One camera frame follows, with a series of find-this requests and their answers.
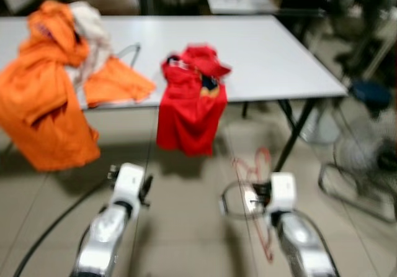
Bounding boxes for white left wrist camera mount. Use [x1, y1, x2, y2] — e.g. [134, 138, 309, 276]
[112, 163, 146, 204]

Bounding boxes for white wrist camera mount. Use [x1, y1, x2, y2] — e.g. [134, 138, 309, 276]
[268, 173, 297, 214]
[112, 163, 146, 204]

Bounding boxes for red shirt with navy print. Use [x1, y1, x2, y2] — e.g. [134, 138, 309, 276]
[155, 44, 231, 158]

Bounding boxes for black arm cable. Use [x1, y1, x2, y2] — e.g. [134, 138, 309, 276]
[220, 181, 267, 220]
[12, 178, 115, 277]

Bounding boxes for red plastic clothes hanger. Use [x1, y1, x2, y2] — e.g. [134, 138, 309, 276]
[231, 147, 277, 265]

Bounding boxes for cream white trousers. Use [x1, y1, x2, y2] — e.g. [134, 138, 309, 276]
[67, 1, 115, 82]

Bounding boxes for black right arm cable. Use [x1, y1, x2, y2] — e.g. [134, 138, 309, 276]
[220, 181, 267, 220]

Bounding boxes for small orange garment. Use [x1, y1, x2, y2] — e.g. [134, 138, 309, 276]
[83, 57, 157, 109]

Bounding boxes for large orange garment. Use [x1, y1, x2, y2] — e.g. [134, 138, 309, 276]
[0, 1, 101, 172]

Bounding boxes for dark thin clothes hanger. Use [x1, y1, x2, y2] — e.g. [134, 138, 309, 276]
[114, 43, 142, 70]

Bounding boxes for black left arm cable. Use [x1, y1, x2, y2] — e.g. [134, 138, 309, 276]
[12, 178, 115, 277]

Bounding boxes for blue round stool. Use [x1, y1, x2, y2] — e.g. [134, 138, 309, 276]
[349, 80, 393, 113]

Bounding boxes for metal floor fan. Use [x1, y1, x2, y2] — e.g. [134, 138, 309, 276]
[318, 119, 397, 222]

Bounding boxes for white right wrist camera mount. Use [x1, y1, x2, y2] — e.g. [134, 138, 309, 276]
[268, 173, 297, 214]

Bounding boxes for white table black legs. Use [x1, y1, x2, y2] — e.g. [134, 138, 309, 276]
[0, 14, 348, 172]

